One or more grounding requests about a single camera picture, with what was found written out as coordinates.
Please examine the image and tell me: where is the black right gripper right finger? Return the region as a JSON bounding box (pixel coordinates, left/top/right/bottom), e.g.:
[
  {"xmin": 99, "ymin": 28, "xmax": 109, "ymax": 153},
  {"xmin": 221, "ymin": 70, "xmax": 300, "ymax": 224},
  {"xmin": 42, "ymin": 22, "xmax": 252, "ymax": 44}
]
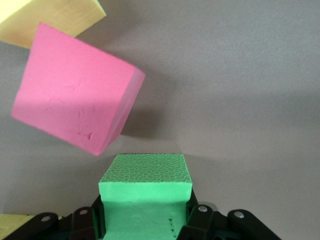
[{"xmin": 178, "ymin": 189, "xmax": 278, "ymax": 240}]

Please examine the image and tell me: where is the large table mat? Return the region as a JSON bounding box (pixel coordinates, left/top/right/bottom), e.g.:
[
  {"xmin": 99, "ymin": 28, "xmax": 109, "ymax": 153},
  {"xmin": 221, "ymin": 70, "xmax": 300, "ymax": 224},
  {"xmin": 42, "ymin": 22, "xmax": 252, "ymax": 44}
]
[{"xmin": 0, "ymin": 0, "xmax": 320, "ymax": 240}]

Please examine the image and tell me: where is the yellow foam block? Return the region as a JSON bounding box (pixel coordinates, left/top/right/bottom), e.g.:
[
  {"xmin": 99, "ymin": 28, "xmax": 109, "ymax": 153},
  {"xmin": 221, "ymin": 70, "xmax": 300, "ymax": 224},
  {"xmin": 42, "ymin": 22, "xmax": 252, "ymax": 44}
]
[
  {"xmin": 0, "ymin": 0, "xmax": 107, "ymax": 50},
  {"xmin": 0, "ymin": 213, "xmax": 36, "ymax": 237}
]

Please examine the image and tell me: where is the red foam block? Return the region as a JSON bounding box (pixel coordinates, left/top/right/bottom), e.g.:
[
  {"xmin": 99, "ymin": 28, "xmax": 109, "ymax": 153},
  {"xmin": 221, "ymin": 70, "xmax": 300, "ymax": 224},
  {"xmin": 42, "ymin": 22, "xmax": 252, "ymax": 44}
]
[{"xmin": 11, "ymin": 21, "xmax": 146, "ymax": 157}]

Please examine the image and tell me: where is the green foam block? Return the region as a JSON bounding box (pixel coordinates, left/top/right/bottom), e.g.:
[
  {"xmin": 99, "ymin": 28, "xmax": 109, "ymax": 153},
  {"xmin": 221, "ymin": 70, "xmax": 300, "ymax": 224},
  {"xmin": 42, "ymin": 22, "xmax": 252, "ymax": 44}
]
[{"xmin": 97, "ymin": 152, "xmax": 194, "ymax": 240}]

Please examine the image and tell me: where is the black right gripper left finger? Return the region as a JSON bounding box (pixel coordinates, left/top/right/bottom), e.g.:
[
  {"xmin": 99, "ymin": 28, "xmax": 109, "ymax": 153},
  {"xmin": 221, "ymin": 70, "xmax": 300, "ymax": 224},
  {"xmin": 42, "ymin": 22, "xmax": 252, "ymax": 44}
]
[{"xmin": 4, "ymin": 194, "xmax": 104, "ymax": 240}]

